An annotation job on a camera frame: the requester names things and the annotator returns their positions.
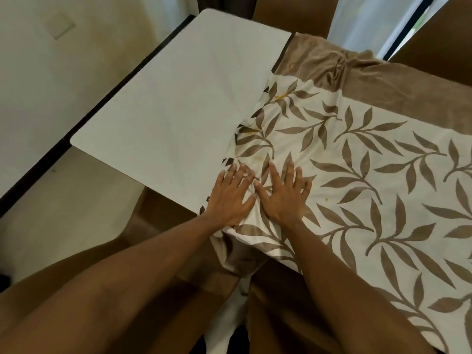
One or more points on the leaf-patterned white brown cloth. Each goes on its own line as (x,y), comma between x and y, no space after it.
(368,173)

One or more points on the person's left little finger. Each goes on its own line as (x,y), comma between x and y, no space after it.
(220,179)

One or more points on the person's left forearm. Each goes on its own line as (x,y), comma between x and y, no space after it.
(140,283)

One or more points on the person's left thumb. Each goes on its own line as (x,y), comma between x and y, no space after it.
(250,203)

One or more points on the black window frame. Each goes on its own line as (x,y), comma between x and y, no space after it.
(409,27)

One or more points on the person's left middle finger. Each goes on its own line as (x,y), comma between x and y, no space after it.
(240,175)

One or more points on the person's right thumb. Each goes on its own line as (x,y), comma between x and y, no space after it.
(261,192)

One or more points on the white sheer curtain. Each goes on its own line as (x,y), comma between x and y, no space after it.
(368,22)

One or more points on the person's right middle finger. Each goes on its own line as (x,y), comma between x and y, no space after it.
(289,173)

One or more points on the white wall switch plate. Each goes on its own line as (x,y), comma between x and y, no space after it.
(61,25)

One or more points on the person's left hand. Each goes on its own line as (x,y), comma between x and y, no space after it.
(226,202)

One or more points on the person's right little finger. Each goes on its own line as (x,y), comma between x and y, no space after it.
(307,187)

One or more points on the person's right forearm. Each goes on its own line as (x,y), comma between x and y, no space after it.
(343,291)

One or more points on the person's right hand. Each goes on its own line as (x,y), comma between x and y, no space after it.
(285,202)

